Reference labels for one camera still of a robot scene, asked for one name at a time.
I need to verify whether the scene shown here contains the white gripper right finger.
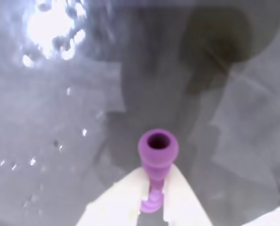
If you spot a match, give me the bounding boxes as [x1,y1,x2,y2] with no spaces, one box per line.
[163,163,213,226]

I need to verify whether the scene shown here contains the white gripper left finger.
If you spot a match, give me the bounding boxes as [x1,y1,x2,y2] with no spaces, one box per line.
[77,166,152,226]

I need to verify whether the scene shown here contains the purple ribbed pen grip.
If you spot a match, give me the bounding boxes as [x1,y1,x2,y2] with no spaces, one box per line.
[138,129,179,214]

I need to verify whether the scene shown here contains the black glossy mat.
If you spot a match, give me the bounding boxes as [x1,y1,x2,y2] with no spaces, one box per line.
[0,0,280,226]

